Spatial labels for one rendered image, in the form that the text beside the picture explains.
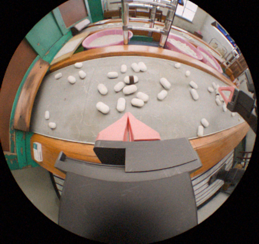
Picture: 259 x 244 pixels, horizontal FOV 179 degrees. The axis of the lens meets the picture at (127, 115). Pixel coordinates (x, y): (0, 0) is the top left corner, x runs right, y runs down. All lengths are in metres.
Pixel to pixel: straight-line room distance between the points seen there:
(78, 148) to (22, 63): 0.43
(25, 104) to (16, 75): 0.14
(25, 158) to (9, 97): 0.24
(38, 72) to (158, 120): 0.47
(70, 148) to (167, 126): 0.25
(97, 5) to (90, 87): 2.73
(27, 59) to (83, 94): 0.36
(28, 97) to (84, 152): 0.30
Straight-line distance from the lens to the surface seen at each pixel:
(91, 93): 0.25
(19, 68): 0.46
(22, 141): 0.43
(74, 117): 0.25
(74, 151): 0.22
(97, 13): 2.89
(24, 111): 0.38
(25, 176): 1.45
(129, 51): 0.33
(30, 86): 0.40
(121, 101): 0.19
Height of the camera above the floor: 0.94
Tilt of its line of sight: 76 degrees down
